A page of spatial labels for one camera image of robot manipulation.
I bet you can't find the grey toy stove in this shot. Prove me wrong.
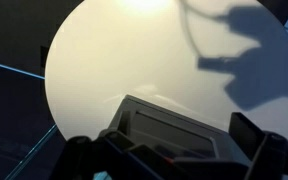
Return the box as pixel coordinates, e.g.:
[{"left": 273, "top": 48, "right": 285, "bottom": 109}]
[{"left": 108, "top": 94, "right": 252, "bottom": 169}]

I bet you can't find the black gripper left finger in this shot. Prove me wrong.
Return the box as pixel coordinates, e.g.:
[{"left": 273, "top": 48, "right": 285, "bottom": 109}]
[{"left": 48, "top": 128, "right": 136, "bottom": 180}]

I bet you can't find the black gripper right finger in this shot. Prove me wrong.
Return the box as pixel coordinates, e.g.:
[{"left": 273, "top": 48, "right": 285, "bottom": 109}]
[{"left": 228, "top": 111, "right": 288, "bottom": 180}]

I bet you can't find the grey oven door red handle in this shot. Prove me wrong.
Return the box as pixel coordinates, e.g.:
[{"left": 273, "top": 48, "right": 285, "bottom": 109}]
[{"left": 117, "top": 108, "right": 220, "bottom": 164}]

